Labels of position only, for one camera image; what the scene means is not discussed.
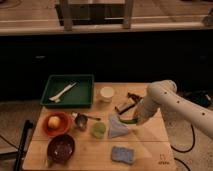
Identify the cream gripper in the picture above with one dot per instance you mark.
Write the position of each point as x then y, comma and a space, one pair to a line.
144, 110

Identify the green pepper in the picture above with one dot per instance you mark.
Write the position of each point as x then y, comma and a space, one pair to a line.
128, 121

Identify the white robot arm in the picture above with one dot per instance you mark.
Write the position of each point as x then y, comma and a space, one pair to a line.
164, 93

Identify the white plastic cup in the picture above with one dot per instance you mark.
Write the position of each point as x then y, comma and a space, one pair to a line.
107, 93

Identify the green plastic cup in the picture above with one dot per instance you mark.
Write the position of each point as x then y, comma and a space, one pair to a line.
98, 130

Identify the blue triangular cloth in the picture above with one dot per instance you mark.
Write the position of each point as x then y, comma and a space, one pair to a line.
116, 128

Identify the blue sponge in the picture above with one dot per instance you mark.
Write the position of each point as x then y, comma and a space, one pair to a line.
122, 154

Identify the green plastic tray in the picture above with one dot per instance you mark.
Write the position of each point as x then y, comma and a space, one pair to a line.
80, 96

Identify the metal measuring spoon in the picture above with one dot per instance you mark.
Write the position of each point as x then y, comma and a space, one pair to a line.
82, 119

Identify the orange bowl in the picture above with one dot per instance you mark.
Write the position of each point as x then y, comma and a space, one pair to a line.
65, 124

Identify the white plastic utensil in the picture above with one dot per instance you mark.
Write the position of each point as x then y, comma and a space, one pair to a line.
56, 98

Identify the dark red bowl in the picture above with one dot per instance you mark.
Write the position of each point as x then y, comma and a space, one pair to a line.
61, 148

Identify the yellow lemon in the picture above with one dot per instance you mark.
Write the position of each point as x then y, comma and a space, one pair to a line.
54, 122

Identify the black stand bar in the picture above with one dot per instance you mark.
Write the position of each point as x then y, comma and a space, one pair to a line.
27, 126

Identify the brown handled brush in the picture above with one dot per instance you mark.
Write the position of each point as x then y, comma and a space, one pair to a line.
130, 102

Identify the wooden frame legs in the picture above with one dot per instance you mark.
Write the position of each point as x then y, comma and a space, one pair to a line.
94, 14

